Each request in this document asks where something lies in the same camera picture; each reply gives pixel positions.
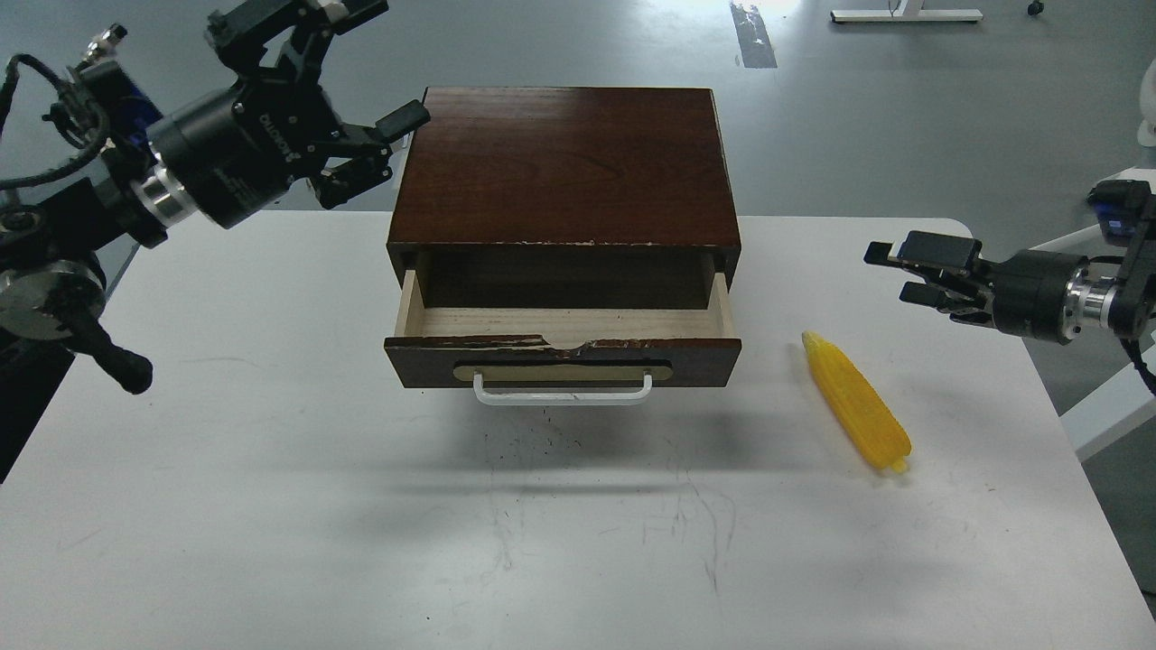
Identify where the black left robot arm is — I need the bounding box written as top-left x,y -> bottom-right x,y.
3,1 -> 431,396

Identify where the dark wooden drawer cabinet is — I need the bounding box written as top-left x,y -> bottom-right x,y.
387,87 -> 741,309

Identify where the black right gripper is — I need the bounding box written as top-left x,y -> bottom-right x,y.
864,230 -> 1089,344

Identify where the yellow plastic corn cob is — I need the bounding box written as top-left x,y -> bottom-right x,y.
801,330 -> 912,474

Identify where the wooden drawer with white handle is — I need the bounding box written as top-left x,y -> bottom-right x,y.
383,246 -> 743,404

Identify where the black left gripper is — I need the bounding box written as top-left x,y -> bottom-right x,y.
147,1 -> 431,228

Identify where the white desk frame base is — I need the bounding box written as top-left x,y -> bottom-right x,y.
830,1 -> 985,24

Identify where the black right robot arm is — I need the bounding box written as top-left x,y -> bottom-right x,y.
864,180 -> 1155,387

